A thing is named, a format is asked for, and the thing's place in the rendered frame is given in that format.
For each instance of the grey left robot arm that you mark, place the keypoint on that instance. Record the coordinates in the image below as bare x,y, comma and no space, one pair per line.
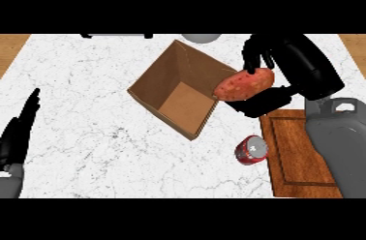
9,182

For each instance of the grey round object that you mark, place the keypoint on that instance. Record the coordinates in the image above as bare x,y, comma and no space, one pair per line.
201,37

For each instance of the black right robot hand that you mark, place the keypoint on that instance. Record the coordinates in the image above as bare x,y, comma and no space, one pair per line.
305,69

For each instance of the orange sweet potato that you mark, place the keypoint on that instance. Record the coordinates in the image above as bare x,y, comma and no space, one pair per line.
244,84

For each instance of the brown cardboard box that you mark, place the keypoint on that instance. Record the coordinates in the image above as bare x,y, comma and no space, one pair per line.
184,92

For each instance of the red can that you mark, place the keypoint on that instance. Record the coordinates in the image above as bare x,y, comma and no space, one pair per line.
252,150

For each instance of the brown wooden cutting board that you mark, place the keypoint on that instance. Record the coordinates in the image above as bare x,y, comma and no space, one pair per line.
296,153

